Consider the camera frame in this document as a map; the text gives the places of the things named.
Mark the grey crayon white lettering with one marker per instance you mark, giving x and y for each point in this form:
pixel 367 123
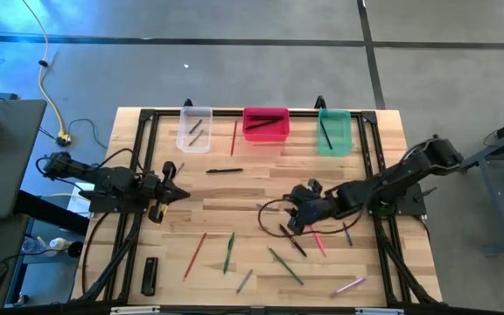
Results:
pixel 244 281

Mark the white bottle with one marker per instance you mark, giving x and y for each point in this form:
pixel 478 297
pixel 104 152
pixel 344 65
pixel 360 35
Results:
pixel 57 243

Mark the green pencil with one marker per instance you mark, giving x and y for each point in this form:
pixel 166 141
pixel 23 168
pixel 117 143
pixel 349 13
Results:
pixel 285 266

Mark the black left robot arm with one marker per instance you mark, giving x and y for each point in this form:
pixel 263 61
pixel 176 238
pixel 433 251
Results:
pixel 112 179

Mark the blue-violet crayon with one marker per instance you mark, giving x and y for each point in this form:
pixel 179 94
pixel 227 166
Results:
pixel 347 234

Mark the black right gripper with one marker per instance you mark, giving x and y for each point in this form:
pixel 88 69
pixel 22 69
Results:
pixel 319 205

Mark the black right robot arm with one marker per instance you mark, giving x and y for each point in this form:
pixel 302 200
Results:
pixel 392 179

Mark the black desk foot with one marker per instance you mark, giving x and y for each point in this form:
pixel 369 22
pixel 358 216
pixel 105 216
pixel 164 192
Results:
pixel 46 211

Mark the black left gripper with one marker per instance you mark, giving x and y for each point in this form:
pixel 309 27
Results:
pixel 151 190

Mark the black aluminium rig frame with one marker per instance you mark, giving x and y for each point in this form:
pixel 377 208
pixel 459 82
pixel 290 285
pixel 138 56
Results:
pixel 228 113

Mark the silver aluminium bracket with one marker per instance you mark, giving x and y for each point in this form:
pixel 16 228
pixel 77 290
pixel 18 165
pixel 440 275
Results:
pixel 379 311
pixel 134 311

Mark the grey desk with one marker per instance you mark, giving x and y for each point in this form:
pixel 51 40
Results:
pixel 2 175

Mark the white paper sheet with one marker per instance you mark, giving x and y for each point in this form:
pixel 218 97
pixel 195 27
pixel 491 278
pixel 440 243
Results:
pixel 77 201

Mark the red pencil with lettering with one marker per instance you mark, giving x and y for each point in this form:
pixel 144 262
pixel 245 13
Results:
pixel 195 256

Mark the black pen white scale lettering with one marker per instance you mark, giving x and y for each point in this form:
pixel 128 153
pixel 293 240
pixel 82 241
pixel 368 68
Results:
pixel 293 241

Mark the black stapler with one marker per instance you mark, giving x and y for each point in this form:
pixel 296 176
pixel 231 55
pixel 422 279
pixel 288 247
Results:
pixel 149 276

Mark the light purple pen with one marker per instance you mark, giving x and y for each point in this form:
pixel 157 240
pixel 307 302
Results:
pixel 347 287

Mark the grey desk frame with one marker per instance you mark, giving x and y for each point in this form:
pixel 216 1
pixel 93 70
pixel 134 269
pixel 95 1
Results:
pixel 492 197

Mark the clear plastic bin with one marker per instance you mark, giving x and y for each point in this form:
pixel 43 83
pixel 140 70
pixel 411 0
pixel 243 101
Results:
pixel 206 144

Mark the green pen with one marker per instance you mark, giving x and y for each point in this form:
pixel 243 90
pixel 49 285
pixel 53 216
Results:
pixel 229 253

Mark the pink plastic bin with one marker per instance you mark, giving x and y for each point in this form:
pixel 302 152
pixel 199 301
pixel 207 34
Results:
pixel 265 135

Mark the teal plastic bin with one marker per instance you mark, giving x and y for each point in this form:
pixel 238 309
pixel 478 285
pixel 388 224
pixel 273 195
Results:
pixel 341 140

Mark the pink pencil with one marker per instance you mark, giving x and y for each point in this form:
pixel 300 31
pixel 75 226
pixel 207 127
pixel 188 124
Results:
pixel 318 240

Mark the dark grey-blue crayon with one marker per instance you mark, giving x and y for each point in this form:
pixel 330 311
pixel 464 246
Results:
pixel 195 126

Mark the black round cap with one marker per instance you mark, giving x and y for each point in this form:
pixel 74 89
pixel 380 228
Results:
pixel 75 249

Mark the clear bottle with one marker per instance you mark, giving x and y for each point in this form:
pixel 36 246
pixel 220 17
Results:
pixel 31 245

